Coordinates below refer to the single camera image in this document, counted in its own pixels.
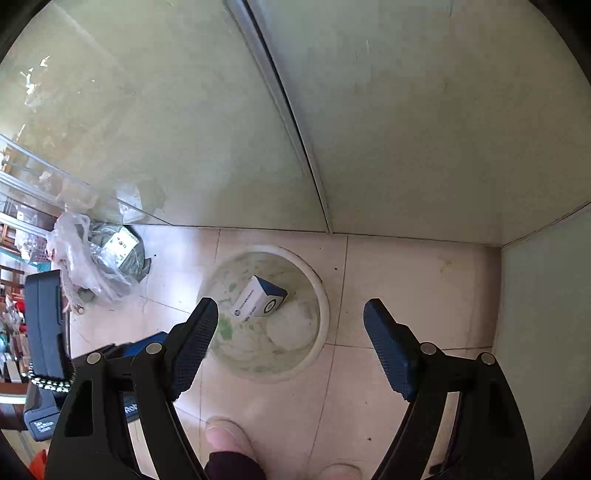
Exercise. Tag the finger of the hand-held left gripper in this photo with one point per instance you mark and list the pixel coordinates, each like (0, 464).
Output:
(150, 338)

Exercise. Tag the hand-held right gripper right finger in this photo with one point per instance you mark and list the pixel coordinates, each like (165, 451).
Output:
(392, 350)

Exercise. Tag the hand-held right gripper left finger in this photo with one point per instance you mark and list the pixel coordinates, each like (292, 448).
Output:
(196, 346)

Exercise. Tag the white round waste bin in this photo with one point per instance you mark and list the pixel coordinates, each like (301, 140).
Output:
(277, 355)

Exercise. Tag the pink white mesh object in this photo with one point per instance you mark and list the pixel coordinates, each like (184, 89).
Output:
(71, 295)

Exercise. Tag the clear crumpled plastic bag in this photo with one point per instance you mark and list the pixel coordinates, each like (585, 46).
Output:
(76, 256)

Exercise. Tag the blue and white small box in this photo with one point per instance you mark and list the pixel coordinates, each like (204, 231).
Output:
(258, 297)

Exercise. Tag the green cloth bag with label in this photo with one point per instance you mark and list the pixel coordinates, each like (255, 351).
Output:
(134, 258)

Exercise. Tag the person's left shoe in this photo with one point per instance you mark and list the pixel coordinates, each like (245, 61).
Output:
(228, 436)

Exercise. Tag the person's shoe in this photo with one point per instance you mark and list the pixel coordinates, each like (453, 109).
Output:
(228, 436)
(339, 471)

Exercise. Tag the person's dark red trousers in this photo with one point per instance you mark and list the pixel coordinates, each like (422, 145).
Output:
(235, 467)

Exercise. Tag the person's right shoe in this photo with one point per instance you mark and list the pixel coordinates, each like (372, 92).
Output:
(339, 471)

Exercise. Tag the pale green counter cabinet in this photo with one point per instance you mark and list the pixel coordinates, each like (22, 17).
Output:
(392, 115)

